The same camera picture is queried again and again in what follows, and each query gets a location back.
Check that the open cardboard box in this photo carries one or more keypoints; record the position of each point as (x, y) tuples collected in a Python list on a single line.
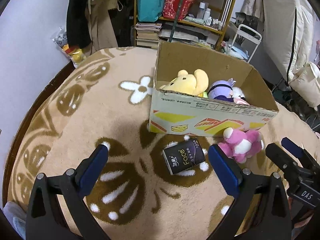
[(180, 113)]

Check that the stack of books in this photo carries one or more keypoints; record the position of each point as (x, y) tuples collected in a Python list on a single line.
[(147, 34)]

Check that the cream duvet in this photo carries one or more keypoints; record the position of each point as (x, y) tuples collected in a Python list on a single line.
[(288, 37)]

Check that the red gift bag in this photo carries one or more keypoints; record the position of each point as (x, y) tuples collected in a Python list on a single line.
[(171, 7)]

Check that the green pole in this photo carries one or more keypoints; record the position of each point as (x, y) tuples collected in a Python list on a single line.
[(175, 21)]

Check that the teal bag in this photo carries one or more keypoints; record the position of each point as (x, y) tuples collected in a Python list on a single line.
[(149, 10)]

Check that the beige hanging coat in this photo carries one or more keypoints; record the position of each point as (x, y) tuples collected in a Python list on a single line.
[(100, 26)]

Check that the purple haired plush doll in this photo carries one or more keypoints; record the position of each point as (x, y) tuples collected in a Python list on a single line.
[(222, 90)]

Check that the beige patterned rug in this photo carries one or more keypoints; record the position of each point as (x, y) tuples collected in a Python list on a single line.
[(107, 100)]

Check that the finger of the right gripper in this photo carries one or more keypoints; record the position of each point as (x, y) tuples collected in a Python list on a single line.
[(300, 153), (283, 161)]

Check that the yellow bear plush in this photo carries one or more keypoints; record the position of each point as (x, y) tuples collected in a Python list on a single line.
[(192, 84)]

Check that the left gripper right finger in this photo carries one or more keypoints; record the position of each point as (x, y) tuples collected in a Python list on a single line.
[(271, 219)]

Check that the black face tissue pack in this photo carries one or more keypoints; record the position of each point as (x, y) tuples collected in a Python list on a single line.
[(183, 156)]

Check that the wooden bookshelf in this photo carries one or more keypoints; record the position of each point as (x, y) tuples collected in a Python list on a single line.
[(200, 22)]

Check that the pink plush toy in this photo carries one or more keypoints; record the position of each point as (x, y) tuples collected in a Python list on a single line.
[(240, 145)]

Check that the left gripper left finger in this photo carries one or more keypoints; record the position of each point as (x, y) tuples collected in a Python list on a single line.
[(45, 219)]

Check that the white rolling cart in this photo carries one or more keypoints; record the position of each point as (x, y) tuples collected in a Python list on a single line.
[(234, 46)]

